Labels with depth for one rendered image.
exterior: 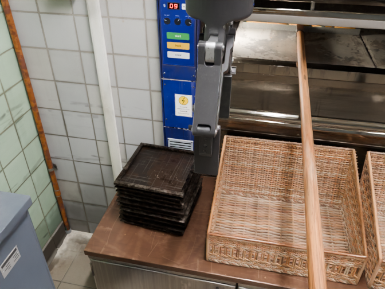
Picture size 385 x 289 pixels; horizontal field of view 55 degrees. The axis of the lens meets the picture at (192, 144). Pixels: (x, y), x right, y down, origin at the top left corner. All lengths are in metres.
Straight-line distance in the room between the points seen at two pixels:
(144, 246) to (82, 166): 0.71
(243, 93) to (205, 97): 1.19
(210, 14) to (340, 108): 1.24
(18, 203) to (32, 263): 0.17
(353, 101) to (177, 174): 0.76
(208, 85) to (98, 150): 1.58
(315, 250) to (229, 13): 0.48
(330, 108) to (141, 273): 1.00
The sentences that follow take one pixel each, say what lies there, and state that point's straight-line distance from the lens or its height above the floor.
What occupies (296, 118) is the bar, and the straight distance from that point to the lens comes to 1.17.
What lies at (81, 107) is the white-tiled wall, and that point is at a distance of 1.83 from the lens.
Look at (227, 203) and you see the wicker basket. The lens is 1.68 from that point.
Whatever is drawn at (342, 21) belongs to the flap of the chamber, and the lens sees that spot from 1.31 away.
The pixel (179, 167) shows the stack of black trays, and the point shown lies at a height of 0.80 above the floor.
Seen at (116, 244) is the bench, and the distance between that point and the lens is 1.55.
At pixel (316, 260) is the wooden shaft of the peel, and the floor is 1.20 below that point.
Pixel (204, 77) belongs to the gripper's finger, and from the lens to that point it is 0.38.
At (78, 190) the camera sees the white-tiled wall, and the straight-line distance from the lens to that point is 2.19.
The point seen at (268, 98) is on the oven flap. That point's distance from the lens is 1.57.
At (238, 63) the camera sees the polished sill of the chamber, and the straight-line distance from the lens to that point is 1.50.
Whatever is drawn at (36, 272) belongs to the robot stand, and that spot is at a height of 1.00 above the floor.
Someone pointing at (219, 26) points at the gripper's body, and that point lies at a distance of 0.40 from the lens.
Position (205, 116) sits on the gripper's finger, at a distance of 0.39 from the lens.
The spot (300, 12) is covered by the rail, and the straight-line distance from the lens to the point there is 1.29.
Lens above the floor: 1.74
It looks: 35 degrees down
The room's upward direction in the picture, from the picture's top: straight up
